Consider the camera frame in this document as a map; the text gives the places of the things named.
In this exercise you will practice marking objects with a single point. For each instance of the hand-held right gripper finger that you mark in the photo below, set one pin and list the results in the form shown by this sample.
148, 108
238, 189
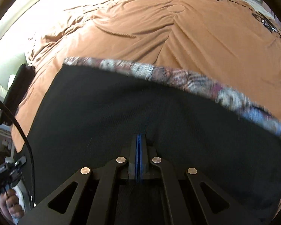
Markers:
141, 154
137, 154

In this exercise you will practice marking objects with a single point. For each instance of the black pants white print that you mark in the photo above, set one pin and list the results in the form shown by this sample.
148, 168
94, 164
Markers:
107, 112

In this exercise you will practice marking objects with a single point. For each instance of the person's left hand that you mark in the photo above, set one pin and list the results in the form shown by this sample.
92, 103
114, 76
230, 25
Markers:
13, 204

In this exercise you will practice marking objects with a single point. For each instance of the folded black clothes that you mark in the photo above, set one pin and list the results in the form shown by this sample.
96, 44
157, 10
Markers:
18, 86

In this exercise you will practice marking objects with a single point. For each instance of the cream padded headboard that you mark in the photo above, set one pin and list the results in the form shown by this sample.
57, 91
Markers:
2, 72

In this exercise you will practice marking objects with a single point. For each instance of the orange blanket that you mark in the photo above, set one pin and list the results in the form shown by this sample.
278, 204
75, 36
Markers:
154, 32

